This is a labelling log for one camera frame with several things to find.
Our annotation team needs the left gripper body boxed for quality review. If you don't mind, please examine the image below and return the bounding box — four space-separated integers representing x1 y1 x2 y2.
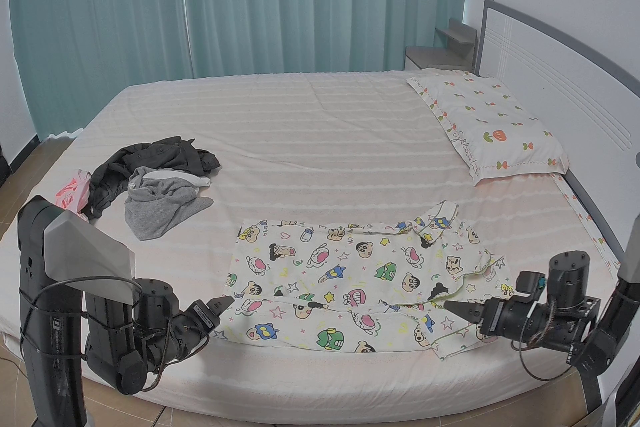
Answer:
170 300 214 354

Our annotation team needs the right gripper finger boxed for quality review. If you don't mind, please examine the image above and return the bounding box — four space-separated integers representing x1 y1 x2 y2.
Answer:
444 301 485 320
446 306 483 335

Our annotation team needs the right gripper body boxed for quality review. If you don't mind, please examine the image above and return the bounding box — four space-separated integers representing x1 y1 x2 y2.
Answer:
477 297 538 346

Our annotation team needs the white printed pyjama top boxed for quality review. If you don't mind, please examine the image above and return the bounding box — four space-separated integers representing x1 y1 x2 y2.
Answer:
220 200 516 362

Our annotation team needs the bed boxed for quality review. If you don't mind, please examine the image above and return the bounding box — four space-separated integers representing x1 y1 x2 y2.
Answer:
0 0 640 416

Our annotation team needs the grey garment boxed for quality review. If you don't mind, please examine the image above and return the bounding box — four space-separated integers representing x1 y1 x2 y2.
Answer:
124 166 215 241

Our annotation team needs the black garment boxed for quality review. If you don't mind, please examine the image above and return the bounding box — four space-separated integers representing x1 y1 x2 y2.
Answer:
82 136 222 220

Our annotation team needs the pink garment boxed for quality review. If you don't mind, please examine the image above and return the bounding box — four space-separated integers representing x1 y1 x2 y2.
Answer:
54 169 92 216

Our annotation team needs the white printed pillow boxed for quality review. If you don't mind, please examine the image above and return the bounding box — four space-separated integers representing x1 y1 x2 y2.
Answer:
406 67 571 188

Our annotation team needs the grey bedside table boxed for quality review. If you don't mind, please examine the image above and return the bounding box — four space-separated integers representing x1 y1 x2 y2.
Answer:
404 17 478 76

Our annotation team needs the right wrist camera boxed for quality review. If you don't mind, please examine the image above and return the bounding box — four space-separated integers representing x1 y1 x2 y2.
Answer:
516 271 545 302

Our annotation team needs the black cable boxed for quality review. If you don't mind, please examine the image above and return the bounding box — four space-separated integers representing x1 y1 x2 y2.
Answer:
517 340 583 383
142 335 211 391

